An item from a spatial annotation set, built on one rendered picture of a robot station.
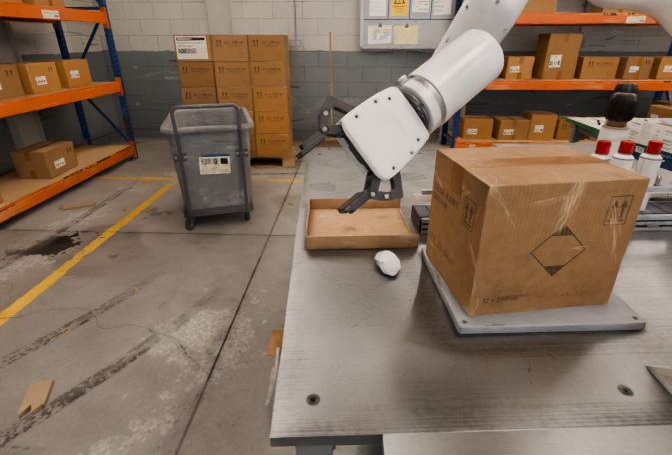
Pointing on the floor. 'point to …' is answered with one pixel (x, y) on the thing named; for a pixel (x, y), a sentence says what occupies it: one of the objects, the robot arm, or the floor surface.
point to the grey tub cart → (211, 158)
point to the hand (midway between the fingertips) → (325, 179)
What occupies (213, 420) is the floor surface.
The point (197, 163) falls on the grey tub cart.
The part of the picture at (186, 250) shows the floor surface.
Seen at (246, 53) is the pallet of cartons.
